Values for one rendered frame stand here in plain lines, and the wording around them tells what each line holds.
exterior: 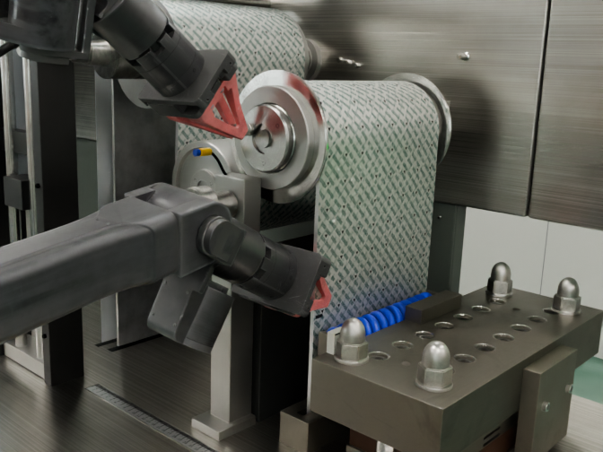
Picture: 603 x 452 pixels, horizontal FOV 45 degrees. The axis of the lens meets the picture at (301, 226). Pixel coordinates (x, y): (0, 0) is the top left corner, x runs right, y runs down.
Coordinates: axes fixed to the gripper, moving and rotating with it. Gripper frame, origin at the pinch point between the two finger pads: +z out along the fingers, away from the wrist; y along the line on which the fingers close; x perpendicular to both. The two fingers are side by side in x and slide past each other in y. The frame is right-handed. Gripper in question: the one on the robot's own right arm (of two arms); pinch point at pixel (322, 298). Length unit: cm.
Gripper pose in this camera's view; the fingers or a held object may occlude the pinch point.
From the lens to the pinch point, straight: 83.1
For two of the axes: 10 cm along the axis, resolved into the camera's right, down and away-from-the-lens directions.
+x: 3.6, -9.2, 1.7
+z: 5.6, 3.6, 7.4
